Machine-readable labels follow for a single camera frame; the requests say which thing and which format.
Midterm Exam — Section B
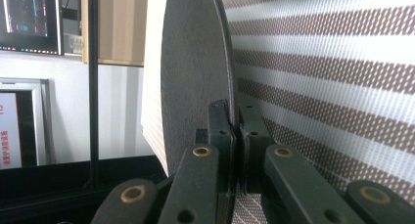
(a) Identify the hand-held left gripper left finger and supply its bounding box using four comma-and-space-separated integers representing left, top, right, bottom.
207, 99, 237, 193

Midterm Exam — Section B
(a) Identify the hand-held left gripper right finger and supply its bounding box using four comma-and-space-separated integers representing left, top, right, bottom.
237, 103, 276, 193

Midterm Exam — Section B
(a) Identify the black round plate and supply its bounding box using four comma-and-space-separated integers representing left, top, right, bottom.
160, 0, 237, 177

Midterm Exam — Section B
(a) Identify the brown white striped placemat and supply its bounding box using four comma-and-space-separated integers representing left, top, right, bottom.
140, 0, 415, 224

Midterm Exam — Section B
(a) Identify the black metal stand pole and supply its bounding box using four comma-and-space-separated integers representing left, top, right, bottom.
87, 0, 101, 190

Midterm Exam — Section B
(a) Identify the light wooden cabinet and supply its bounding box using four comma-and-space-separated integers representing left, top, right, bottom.
81, 0, 149, 67

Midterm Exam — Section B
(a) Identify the silver framed poster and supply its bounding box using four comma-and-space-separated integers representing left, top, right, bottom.
0, 77, 52, 170

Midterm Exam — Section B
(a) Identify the black framed monitor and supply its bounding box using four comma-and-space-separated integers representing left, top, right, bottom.
0, 0, 63, 57

